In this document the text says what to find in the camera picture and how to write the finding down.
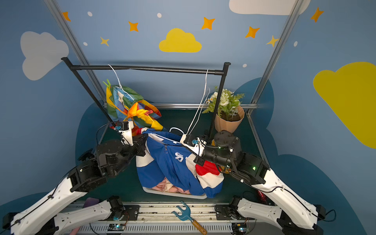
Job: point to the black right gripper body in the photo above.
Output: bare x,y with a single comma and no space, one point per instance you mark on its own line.
200,158

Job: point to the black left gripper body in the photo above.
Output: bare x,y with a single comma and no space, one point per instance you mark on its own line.
139,144

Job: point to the blue red white jacket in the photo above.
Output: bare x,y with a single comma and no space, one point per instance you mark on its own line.
167,158

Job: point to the pink kids jacket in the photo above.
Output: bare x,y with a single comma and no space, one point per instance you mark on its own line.
167,187

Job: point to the white wire hanger pink jacket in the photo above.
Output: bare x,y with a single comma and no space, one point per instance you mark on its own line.
197,115

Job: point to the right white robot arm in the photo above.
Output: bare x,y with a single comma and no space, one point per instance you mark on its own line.
290,212

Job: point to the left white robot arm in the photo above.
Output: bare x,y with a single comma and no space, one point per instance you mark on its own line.
108,161

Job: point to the white hanger rainbow jacket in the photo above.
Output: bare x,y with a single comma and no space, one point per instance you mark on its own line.
119,83

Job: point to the beige faceted flower pot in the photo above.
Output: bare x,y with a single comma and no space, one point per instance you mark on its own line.
230,126

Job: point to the white plastic laundry basket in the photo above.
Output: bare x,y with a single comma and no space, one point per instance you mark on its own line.
200,197

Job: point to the rainbow striped jacket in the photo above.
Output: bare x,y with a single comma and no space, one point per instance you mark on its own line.
121,107

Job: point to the artificial white flowers plant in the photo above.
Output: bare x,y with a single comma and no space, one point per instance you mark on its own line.
228,105

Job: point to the blue garden fork tool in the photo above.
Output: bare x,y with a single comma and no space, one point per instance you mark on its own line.
186,216

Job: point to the green clothespin rainbow jacket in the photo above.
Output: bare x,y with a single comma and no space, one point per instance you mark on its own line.
107,84

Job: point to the purple silicone spatula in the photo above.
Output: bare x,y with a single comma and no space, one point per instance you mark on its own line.
88,202

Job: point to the black clothes rack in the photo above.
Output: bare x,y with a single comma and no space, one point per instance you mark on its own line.
163,106

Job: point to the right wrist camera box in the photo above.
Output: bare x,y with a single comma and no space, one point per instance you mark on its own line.
195,144

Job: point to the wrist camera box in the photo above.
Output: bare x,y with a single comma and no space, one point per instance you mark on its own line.
195,144
124,128

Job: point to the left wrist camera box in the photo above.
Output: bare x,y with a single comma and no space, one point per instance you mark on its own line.
124,128

